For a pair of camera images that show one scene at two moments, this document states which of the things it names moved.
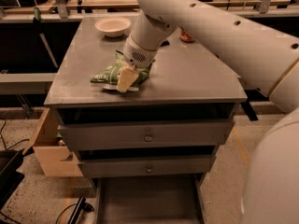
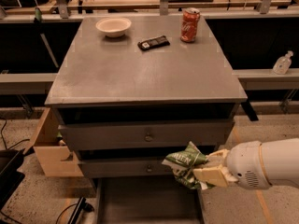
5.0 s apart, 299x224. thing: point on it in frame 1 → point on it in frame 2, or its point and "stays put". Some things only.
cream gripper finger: (126, 77) → (219, 175)
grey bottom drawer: (149, 200) stays put
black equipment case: (10, 177) stays put
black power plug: (80, 205) stays put
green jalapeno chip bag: (108, 76) → (182, 163)
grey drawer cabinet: (147, 151) stays put
